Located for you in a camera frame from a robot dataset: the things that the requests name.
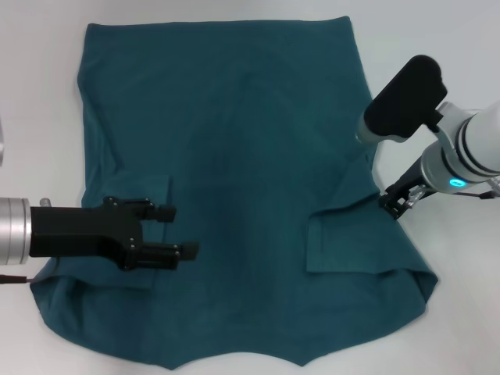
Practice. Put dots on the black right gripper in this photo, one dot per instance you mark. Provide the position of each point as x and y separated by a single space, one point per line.
408 181

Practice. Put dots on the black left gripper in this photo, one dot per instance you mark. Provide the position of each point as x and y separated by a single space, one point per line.
78 230

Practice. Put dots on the teal blue shirt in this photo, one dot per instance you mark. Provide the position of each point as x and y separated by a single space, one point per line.
242 156

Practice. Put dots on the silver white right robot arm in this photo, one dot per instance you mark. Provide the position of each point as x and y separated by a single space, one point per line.
468 148

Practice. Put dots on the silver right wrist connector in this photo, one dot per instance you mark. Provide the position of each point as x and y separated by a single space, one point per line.
416 196

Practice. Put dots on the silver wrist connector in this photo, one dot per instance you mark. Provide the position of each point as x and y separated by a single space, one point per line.
45 203
416 196

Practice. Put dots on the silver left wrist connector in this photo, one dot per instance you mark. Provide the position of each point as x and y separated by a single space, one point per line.
45 203

